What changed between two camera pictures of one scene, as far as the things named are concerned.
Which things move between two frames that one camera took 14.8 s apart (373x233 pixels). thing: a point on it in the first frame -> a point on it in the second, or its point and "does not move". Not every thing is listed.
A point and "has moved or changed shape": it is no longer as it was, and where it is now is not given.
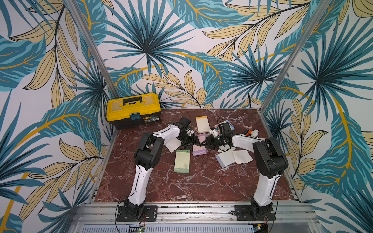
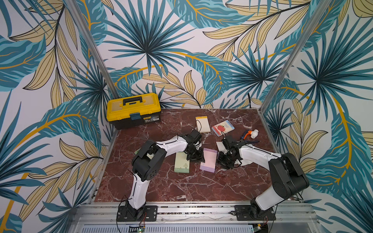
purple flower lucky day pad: x=197 y=150 has moved or changed shape
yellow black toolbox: x=128 y=111 does not move
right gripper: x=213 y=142 -> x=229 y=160
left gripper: x=193 y=141 -> x=199 y=158
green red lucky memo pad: x=182 y=161 does not move
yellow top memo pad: x=203 y=124 does not move
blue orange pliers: x=248 y=132 does not move
